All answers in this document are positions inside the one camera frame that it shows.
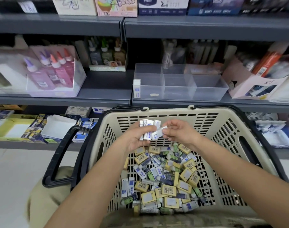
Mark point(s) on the person's right hand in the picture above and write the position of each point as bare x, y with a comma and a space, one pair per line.
182, 132

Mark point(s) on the person's left hand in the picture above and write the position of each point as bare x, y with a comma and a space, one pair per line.
132, 140

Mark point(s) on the person's left thumb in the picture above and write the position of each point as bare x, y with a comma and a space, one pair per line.
148, 129

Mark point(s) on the person's right thumb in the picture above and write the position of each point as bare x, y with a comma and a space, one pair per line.
168, 134

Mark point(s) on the white blue-label eraser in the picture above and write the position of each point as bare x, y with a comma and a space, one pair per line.
157, 123
136, 89
142, 122
150, 122
157, 134

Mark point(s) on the person's right forearm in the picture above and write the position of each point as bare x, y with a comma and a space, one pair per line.
239, 182

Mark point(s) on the person's left forearm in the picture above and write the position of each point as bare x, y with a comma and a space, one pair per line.
92, 187

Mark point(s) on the small white paper scrap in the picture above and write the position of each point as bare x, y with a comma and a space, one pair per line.
155, 94

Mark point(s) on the pile of assorted boxed erasers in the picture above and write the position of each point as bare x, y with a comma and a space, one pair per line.
163, 178

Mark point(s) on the clear plastic divided bin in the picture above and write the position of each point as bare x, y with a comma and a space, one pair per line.
182, 85

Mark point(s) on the blue and white eraser box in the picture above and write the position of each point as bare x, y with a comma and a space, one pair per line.
86, 128

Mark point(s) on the white printed small carton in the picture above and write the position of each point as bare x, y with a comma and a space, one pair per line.
78, 111

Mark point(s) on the beige small bottle display box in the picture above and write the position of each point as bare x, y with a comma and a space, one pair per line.
106, 68

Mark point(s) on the beige plastic shopping basket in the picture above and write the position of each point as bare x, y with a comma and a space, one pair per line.
229, 182

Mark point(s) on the clear plastic bottle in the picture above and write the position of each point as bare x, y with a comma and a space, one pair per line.
173, 54

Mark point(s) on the small brown white-cap bottle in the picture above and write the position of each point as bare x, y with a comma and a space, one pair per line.
119, 55

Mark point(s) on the small green white-cap bottle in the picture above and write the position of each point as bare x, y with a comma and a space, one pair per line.
107, 55

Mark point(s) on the pale pink cardboard display box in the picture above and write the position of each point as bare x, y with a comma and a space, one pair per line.
239, 83

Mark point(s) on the pink glue bottle display box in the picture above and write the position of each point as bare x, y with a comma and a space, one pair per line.
75, 78

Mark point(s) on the small grey white-cap bottle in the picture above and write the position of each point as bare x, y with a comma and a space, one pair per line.
95, 56

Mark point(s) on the row of white glue sticks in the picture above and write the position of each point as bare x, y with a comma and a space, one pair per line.
203, 52

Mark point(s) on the white open cardboard tray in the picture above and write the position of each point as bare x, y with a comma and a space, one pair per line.
58, 127

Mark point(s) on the stack of white blue packets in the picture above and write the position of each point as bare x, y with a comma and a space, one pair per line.
270, 130

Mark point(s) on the pink glue bottle orange cap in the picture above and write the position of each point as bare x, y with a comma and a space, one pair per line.
61, 74

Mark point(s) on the pink glue bottle red cap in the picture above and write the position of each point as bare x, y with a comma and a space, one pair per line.
65, 66
69, 60

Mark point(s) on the yellow and blue patterned box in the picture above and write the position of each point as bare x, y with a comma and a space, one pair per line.
36, 130

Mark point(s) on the orange packet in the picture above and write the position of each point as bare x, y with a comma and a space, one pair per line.
267, 62

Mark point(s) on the white and blue carton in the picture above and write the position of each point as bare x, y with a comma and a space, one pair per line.
163, 7

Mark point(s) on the white cardboard box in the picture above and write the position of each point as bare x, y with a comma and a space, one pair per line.
285, 89

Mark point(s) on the pink cartoon-print carton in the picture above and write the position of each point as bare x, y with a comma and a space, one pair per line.
116, 7

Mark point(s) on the grey metal shelving unit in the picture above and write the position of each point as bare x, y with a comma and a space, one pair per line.
63, 25

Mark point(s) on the yellow cardboard tray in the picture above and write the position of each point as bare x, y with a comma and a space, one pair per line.
14, 129

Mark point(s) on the dark blue carton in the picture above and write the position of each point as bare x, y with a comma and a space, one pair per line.
213, 7

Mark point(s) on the white sketch-print carton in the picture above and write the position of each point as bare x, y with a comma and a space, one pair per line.
73, 5

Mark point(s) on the white blurred bottle pack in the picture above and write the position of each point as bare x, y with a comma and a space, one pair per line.
9, 73

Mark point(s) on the dark grey carton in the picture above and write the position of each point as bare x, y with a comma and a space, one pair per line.
263, 4

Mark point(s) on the black carton with white label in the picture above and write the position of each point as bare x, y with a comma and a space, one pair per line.
7, 4

